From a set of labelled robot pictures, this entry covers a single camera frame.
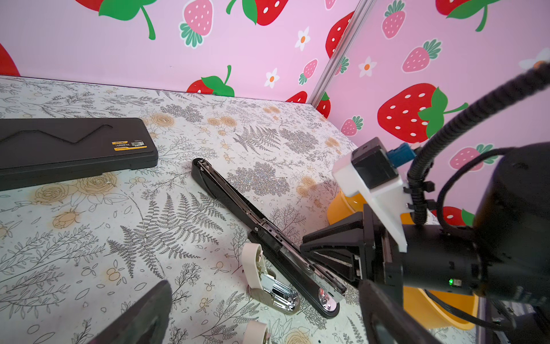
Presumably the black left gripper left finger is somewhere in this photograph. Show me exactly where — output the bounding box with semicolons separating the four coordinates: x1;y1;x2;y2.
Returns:
90;280;172;344

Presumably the yellow plastic tray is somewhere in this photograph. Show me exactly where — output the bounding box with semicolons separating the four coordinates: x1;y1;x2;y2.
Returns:
327;192;479;331

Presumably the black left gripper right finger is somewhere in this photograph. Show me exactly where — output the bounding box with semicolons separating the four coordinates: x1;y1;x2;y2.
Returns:
358;280;440;344

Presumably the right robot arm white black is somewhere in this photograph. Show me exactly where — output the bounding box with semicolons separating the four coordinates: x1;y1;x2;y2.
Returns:
300;64;549;343

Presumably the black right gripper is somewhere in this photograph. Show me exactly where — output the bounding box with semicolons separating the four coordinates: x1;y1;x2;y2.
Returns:
299;204;404;292

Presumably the black tool case yellow label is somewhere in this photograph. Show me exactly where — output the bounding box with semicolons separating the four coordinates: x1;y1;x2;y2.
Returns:
1;118;158;191

